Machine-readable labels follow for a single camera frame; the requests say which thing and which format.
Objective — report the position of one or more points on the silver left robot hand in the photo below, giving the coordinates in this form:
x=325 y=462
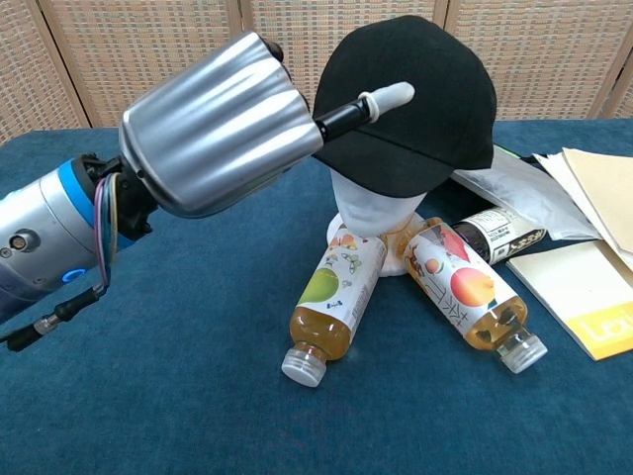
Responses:
x=217 y=123

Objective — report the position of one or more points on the black baseball cap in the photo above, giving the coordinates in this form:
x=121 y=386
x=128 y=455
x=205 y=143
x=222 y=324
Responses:
x=435 y=99

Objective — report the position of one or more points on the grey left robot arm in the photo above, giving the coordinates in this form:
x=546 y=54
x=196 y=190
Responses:
x=39 y=237

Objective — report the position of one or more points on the white foam mannequin head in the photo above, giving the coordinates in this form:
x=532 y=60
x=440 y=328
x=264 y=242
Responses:
x=366 y=208

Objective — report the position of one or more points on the woven wooden folding screen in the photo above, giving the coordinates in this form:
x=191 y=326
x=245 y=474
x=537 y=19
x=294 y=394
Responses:
x=148 y=49

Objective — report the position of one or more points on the tea bottle green apple label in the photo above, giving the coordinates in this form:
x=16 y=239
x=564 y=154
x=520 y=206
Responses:
x=336 y=287

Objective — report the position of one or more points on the tea bottle peach label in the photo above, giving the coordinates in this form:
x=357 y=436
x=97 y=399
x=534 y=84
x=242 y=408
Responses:
x=460 y=287

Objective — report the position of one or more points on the blue felt table cover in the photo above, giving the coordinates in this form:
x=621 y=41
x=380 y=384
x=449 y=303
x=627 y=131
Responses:
x=148 y=410

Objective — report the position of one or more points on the translucent white plastic bag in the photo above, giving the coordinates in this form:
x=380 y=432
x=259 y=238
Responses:
x=524 y=193

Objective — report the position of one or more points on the white paper sheets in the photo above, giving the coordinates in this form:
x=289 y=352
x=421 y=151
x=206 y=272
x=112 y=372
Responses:
x=559 y=170

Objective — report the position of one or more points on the white yellow notebook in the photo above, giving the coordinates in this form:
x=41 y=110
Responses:
x=569 y=287

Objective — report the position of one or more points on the beige paper folder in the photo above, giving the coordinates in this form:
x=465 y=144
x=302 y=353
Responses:
x=608 y=188

